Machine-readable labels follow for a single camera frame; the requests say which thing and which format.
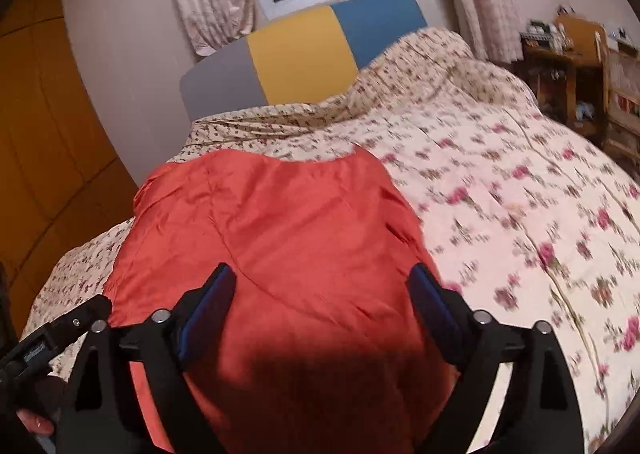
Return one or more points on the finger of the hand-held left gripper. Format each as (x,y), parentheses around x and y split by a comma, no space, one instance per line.
(82,314)

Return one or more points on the wooden wardrobe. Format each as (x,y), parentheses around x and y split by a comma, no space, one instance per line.
(45,134)

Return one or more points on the wooden shelf with clutter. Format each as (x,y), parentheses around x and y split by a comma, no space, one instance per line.
(560,79)

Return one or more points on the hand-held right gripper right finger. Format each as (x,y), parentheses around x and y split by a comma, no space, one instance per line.
(435,306)

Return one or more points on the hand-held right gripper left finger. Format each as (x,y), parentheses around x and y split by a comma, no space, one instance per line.
(210,306)

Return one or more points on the floral quilt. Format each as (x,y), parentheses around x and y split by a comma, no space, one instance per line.
(500,184)

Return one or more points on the person's left hand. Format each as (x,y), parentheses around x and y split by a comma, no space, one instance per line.
(34,421)

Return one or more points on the orange puffer jacket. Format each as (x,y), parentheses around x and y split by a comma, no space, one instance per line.
(300,244)

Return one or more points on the grey yellow blue headboard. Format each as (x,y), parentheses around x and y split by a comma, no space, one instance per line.
(300,59)

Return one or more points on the wooden chair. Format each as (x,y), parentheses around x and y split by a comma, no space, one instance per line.
(582,41)

